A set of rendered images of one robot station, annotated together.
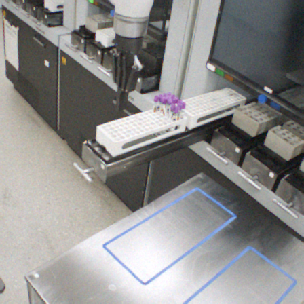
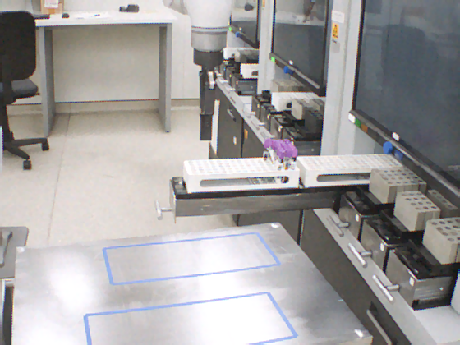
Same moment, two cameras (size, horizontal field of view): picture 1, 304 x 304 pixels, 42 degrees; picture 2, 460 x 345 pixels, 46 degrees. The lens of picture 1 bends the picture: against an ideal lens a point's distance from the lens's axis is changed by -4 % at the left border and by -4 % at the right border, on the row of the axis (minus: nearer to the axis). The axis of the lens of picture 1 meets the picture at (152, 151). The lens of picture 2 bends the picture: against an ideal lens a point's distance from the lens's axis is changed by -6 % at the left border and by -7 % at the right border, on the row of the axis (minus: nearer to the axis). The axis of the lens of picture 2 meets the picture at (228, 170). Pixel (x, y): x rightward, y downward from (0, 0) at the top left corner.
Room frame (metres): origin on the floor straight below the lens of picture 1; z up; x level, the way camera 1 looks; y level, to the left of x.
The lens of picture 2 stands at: (-0.12, -0.68, 1.43)
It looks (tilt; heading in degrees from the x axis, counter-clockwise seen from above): 22 degrees down; 32
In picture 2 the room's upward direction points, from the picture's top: 3 degrees clockwise
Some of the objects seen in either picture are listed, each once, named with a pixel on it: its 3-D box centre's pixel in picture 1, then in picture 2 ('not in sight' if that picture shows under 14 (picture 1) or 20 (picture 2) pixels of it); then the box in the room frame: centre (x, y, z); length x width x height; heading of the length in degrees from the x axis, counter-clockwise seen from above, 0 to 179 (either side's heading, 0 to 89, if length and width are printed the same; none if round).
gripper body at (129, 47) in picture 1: (127, 49); (208, 66); (1.04, 0.11, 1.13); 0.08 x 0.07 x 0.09; 44
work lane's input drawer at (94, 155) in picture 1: (171, 132); (287, 192); (1.20, -0.06, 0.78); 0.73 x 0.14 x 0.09; 135
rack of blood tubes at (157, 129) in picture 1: (142, 129); (241, 176); (1.10, 0.04, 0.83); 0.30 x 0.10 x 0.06; 135
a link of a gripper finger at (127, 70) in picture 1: (127, 72); (208, 94); (1.03, 0.10, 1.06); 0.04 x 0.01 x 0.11; 134
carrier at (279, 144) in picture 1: (280, 144); (408, 213); (1.13, -0.42, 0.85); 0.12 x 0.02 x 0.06; 44
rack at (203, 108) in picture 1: (210, 108); (349, 172); (1.33, -0.18, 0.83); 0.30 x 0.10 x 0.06; 135
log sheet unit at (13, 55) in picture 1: (9, 43); (212, 121); (2.53, 1.09, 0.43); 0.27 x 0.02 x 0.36; 45
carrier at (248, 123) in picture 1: (246, 122); (381, 187); (1.24, -0.31, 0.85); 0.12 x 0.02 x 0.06; 45
